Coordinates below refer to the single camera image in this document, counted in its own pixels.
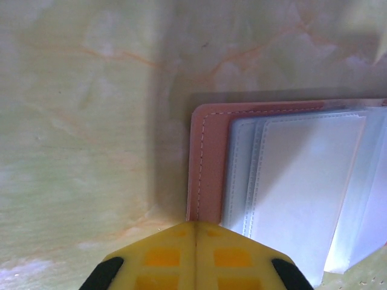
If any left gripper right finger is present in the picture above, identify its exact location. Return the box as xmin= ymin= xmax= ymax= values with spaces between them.
xmin=195 ymin=221 xmax=316 ymax=290

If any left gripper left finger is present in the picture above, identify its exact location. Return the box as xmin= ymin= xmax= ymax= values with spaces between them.
xmin=79 ymin=221 xmax=197 ymax=290

